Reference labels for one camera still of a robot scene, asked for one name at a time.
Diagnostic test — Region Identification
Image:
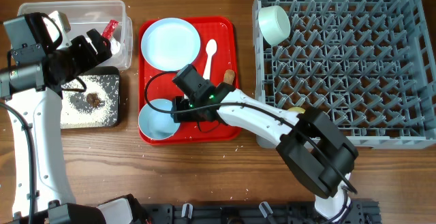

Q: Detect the small light blue bowl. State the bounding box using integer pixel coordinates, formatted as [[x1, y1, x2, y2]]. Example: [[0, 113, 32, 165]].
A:
[[138, 104, 181, 140]]

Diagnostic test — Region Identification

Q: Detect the white plastic spoon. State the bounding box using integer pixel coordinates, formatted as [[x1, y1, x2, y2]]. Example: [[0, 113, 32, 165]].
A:
[[203, 39, 217, 80]]

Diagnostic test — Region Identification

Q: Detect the large light blue plate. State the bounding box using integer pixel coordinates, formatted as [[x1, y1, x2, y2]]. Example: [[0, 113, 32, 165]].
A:
[[140, 18, 201, 71]]

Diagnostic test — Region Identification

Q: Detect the yellow cup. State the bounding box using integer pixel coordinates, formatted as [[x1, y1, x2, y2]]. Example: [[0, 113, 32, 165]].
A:
[[288, 106, 305, 114]]

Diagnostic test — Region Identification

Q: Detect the green bowl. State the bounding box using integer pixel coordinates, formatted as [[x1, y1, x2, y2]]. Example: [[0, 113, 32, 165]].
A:
[[258, 5, 291, 46]]

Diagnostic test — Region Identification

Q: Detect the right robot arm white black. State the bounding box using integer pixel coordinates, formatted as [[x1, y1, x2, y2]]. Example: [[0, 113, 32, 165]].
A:
[[172, 64, 358, 223]]

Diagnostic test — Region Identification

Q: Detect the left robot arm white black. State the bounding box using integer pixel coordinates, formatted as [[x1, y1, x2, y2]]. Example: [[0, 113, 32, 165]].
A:
[[1, 12, 148, 223]]

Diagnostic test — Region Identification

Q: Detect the red wrapper waste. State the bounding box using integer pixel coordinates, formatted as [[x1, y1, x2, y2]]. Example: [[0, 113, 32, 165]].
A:
[[102, 20, 119, 39]]

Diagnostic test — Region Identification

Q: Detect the crumpled white paper waste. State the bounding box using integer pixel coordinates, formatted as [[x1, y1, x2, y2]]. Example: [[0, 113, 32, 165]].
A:
[[109, 37, 121, 55]]

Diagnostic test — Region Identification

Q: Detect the grey dishwasher rack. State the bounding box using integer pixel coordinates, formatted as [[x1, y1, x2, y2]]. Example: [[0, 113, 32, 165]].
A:
[[252, 0, 435, 149]]

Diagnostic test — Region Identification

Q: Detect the brown carrot-shaped food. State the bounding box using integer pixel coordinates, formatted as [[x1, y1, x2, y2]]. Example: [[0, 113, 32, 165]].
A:
[[223, 69, 236, 85]]

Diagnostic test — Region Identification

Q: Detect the brown food scrap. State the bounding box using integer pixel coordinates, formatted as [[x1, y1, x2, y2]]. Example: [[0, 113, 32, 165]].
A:
[[86, 93, 102, 108]]

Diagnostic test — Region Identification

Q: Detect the clear plastic bin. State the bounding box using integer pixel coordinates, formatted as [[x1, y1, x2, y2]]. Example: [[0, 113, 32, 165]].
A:
[[18, 0, 133, 71]]

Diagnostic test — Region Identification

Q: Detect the rice grains pile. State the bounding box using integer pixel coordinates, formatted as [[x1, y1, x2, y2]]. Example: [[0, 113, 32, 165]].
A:
[[61, 74, 119, 129]]

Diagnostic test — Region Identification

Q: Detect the black tray bin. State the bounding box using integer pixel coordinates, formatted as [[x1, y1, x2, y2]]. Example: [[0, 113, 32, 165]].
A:
[[59, 66, 121, 129]]

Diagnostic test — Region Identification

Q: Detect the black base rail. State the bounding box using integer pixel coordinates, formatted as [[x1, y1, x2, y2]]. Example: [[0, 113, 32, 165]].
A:
[[142, 199, 382, 224]]

